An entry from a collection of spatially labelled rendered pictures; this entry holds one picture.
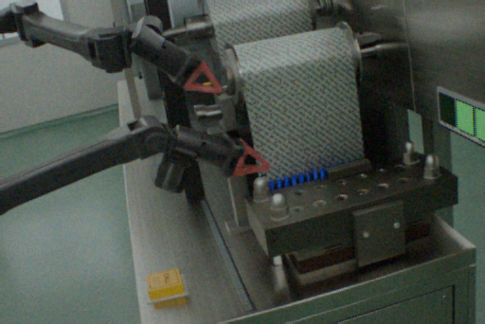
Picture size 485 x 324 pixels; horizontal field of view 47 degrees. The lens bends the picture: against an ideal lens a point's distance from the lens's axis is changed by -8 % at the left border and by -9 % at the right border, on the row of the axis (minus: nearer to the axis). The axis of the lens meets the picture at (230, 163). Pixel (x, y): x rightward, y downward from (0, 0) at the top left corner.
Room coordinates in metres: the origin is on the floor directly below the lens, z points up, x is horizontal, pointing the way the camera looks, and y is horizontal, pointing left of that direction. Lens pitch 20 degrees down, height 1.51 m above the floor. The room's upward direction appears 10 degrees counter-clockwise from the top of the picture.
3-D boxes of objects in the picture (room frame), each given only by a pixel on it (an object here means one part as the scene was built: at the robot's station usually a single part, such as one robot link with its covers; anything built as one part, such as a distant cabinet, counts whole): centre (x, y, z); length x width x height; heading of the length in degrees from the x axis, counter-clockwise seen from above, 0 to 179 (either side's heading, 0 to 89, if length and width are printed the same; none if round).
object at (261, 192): (1.08, -0.05, 1.05); 0.04 x 0.04 x 0.04
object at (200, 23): (1.45, 0.02, 1.33); 0.06 x 0.06 x 0.06; 8
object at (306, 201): (1.05, -0.22, 1.00); 0.40 x 0.16 x 0.06; 98
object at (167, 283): (1.02, 0.17, 0.91); 0.07 x 0.07 x 0.02; 8
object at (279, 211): (0.99, -0.07, 1.05); 0.04 x 0.04 x 0.04
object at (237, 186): (1.24, 0.01, 1.05); 0.06 x 0.05 x 0.31; 98
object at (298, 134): (1.17, -0.17, 1.11); 0.23 x 0.01 x 0.18; 98
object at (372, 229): (0.96, -0.25, 0.96); 0.10 x 0.03 x 0.11; 98
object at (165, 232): (2.15, 0.05, 0.88); 2.52 x 0.66 x 0.04; 8
